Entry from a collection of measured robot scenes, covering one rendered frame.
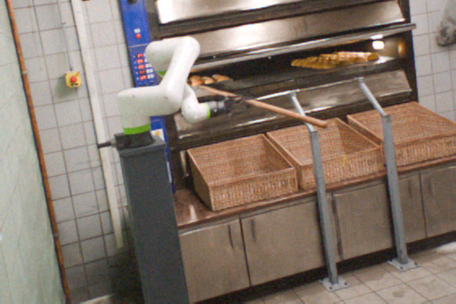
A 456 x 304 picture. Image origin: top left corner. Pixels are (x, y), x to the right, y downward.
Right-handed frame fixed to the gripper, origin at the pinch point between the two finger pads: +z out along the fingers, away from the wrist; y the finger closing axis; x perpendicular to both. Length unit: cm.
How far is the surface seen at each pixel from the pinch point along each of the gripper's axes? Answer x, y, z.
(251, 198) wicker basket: -5, 59, -6
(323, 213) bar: 6, 74, 34
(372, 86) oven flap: -53, 18, 117
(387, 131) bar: 7, 33, 81
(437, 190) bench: 2, 80, 116
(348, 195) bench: 1, 69, 55
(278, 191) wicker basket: -5, 59, 12
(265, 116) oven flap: -53, 23, 30
